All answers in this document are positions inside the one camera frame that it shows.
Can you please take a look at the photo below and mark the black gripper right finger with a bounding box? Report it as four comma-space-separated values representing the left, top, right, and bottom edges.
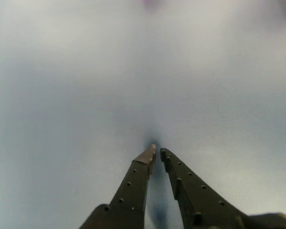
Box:
160, 147, 246, 229

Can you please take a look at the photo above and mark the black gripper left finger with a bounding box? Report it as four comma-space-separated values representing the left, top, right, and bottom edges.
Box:
80, 144, 157, 229

